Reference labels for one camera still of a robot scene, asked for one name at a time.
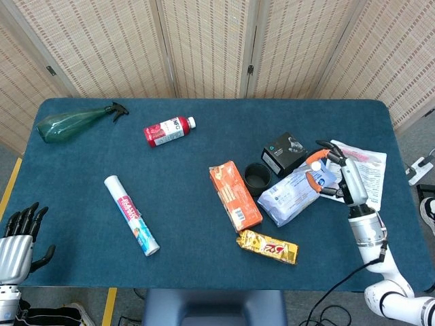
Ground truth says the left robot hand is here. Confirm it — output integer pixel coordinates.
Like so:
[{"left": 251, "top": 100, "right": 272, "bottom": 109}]
[{"left": 0, "top": 202, "right": 57, "bottom": 285}]

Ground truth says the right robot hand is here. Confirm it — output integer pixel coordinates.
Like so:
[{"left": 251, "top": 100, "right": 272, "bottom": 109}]
[{"left": 304, "top": 139, "right": 370, "bottom": 207}]

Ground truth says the clear plastic tube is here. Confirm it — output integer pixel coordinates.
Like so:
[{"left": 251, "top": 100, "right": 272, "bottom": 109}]
[{"left": 302, "top": 160, "right": 323, "bottom": 174}]

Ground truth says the blue robot base seat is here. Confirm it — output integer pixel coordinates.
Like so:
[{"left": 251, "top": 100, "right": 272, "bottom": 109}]
[{"left": 141, "top": 289, "right": 288, "bottom": 326}]

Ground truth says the white printed sachet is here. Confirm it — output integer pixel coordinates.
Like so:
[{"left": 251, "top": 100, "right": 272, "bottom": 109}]
[{"left": 324, "top": 139, "right": 388, "bottom": 212}]

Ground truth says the white power strip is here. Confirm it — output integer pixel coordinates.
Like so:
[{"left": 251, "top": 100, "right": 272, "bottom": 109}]
[{"left": 406, "top": 147, "right": 435, "bottom": 186}]

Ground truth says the pale blue tissue pack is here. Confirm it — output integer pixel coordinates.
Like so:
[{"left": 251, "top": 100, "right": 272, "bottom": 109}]
[{"left": 256, "top": 159, "right": 338, "bottom": 228}]

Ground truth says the black rectangular object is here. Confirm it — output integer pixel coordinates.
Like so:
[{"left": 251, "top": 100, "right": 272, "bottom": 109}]
[{"left": 417, "top": 184, "right": 435, "bottom": 200}]

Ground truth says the black and white bag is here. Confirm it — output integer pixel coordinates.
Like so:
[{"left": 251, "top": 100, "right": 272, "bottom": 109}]
[{"left": 15, "top": 298, "right": 96, "bottom": 326}]

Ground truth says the black product box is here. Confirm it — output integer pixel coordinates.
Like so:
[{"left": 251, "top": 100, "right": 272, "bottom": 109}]
[{"left": 260, "top": 132, "right": 310, "bottom": 179}]

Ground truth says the black and white shoe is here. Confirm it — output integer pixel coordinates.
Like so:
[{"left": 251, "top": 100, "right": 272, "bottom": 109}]
[{"left": 419, "top": 196, "right": 435, "bottom": 237}]

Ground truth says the black mesh pen cup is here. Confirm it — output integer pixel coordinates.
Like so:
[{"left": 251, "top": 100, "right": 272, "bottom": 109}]
[{"left": 243, "top": 162, "right": 273, "bottom": 198}]

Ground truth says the gold biscuit pack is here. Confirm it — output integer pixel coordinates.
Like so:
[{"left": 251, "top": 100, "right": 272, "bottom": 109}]
[{"left": 236, "top": 229, "right": 300, "bottom": 266}]

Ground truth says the orange cardboard snack box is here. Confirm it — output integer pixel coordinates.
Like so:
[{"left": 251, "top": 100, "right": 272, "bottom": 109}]
[{"left": 208, "top": 160, "right": 264, "bottom": 234}]

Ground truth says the plastic food wrap roll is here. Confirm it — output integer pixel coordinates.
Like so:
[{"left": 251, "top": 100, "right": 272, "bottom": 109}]
[{"left": 103, "top": 175, "right": 160, "bottom": 257}]

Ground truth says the green plastic spray bottle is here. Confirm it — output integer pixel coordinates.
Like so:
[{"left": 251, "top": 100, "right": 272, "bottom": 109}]
[{"left": 36, "top": 101, "right": 131, "bottom": 144}]

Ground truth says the blue felt table cover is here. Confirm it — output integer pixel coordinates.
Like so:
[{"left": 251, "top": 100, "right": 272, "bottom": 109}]
[{"left": 20, "top": 98, "right": 435, "bottom": 293}]

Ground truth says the red juice bottle white cap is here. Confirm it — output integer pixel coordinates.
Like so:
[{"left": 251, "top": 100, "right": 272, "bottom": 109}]
[{"left": 143, "top": 115, "right": 197, "bottom": 149}]

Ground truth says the woven folding screen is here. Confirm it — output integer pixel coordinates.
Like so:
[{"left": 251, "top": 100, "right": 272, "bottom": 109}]
[{"left": 0, "top": 0, "right": 435, "bottom": 153}]

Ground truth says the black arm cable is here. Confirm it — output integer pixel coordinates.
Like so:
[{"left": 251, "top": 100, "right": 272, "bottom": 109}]
[{"left": 298, "top": 237, "right": 390, "bottom": 326}]

